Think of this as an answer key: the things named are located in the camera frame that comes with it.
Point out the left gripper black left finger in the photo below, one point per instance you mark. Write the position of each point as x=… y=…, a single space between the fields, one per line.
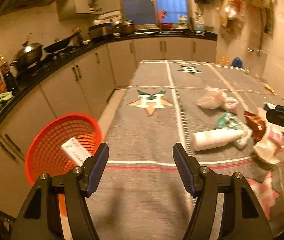
x=39 y=217

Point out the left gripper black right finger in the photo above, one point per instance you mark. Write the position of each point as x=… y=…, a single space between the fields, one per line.
x=242 y=215

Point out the red white paper bag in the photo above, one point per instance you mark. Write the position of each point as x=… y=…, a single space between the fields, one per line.
x=271 y=141

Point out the white cylindrical bottle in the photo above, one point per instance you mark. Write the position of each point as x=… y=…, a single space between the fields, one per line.
x=215 y=138

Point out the black kitchen countertop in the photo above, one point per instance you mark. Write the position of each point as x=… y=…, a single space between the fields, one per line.
x=48 y=68

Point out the white box in basket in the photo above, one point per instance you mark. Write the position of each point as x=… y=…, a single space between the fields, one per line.
x=74 y=150

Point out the brown foil snack wrapper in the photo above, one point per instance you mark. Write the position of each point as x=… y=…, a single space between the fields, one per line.
x=257 y=125

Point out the orange peel scraps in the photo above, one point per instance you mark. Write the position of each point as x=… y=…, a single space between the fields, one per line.
x=270 y=89

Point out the orange plastic mesh basket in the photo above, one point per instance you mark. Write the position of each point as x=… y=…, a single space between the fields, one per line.
x=45 y=155

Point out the green white snack packet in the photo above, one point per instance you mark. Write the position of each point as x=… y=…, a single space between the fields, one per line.
x=230 y=121

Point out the grey patterned table cloth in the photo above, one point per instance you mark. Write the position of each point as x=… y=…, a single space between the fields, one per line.
x=141 y=195

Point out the blue bag on floor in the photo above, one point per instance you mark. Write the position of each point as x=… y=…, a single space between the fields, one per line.
x=237 y=62

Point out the crumpled white plastic bag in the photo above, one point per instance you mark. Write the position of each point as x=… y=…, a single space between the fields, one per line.
x=217 y=98

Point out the dark sauce bottle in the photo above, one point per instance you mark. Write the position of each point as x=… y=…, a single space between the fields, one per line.
x=8 y=77

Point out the black frying pan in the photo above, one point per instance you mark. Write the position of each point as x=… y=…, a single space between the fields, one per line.
x=59 y=45

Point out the covered steel wok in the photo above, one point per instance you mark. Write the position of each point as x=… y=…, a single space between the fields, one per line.
x=30 y=54

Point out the steel pot on counter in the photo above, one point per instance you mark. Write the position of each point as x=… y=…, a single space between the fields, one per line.
x=126 y=28

